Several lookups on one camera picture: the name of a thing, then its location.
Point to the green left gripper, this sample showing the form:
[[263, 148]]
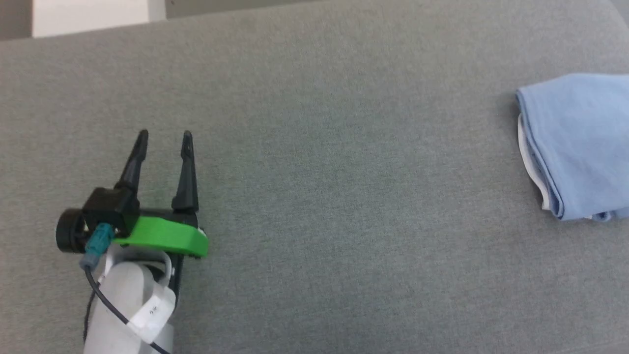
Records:
[[162, 236]]

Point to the light blue garment white lining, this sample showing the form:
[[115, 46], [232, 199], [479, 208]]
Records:
[[580, 147]]

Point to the white box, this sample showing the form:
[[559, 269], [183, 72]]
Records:
[[93, 17]]

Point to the grey fabric sofa seat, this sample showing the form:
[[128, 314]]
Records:
[[344, 196]]

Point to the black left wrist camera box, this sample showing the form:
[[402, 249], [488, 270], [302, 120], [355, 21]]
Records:
[[110, 209]]

